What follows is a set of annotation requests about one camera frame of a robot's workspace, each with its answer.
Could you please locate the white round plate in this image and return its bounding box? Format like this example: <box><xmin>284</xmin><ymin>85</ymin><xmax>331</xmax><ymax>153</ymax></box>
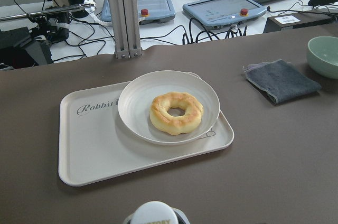
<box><xmin>118</xmin><ymin>70</ymin><xmax>220</xmax><ymax>145</ymax></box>

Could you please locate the left teach pendant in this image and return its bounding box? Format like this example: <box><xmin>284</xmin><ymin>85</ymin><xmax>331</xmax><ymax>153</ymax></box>
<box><xmin>101</xmin><ymin>0</ymin><xmax>176</xmax><ymax>26</ymax></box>

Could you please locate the tea bottle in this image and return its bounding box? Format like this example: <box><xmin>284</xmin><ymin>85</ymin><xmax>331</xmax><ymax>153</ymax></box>
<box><xmin>123</xmin><ymin>201</ymin><xmax>190</xmax><ymax>224</ymax></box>

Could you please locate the mint green bowl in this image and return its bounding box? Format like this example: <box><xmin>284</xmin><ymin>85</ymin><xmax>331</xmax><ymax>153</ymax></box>
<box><xmin>306</xmin><ymin>36</ymin><xmax>337</xmax><ymax>79</ymax></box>

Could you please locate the cream serving tray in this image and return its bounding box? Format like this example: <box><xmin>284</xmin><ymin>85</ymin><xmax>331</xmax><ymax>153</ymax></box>
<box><xmin>59</xmin><ymin>81</ymin><xmax>234</xmax><ymax>186</ymax></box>

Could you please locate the reacher grabber tool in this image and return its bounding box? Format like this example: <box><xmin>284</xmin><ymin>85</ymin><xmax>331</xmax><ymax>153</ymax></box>
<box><xmin>1</xmin><ymin>0</ymin><xmax>112</xmax><ymax>26</ymax></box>

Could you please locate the right teach pendant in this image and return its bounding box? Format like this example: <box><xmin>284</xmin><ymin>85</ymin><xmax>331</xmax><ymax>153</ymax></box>
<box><xmin>182</xmin><ymin>0</ymin><xmax>267</xmax><ymax>30</ymax></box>

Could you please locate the folded grey cloth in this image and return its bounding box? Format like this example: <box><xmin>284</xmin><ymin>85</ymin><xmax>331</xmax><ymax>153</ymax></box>
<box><xmin>243</xmin><ymin>59</ymin><xmax>322</xmax><ymax>104</ymax></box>

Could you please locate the teach pendant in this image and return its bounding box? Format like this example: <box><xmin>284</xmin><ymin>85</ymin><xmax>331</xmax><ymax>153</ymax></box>
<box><xmin>101</xmin><ymin>0</ymin><xmax>176</xmax><ymax>26</ymax></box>
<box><xmin>182</xmin><ymin>0</ymin><xmax>267</xmax><ymax>30</ymax></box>

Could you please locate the aluminium frame post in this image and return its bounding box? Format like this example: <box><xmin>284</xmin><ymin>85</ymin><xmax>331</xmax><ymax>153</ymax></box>
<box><xmin>108</xmin><ymin>0</ymin><xmax>143</xmax><ymax>59</ymax></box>

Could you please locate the black laser cut device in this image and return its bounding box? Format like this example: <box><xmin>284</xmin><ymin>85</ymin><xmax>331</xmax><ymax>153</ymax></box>
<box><xmin>1</xmin><ymin>27</ymin><xmax>53</xmax><ymax>70</ymax></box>

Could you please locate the glazed donut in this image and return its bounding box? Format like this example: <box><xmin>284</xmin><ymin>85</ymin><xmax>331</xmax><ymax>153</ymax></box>
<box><xmin>149</xmin><ymin>92</ymin><xmax>204</xmax><ymax>136</ymax></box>

